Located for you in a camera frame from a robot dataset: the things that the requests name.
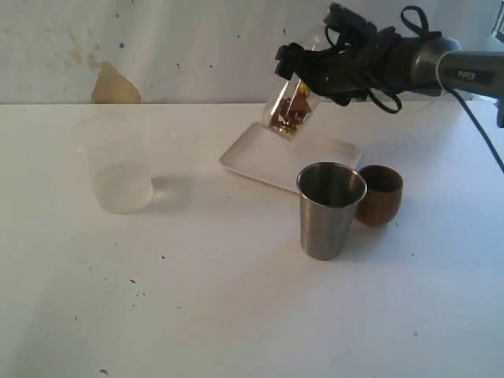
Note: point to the white rectangular tray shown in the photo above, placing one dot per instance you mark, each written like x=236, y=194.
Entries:
x=260, y=155

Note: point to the translucent white plastic container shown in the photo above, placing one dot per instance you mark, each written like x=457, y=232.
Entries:
x=117, y=162

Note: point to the clear glass with tea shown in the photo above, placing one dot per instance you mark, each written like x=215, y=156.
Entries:
x=286, y=89

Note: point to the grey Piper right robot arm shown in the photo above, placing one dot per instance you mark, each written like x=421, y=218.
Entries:
x=387, y=62

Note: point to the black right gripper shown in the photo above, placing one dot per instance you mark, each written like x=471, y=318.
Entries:
x=341, y=74

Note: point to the brown wooden cup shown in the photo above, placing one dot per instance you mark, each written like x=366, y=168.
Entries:
x=383, y=197

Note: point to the stainless steel cup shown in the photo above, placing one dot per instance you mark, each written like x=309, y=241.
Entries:
x=329, y=195

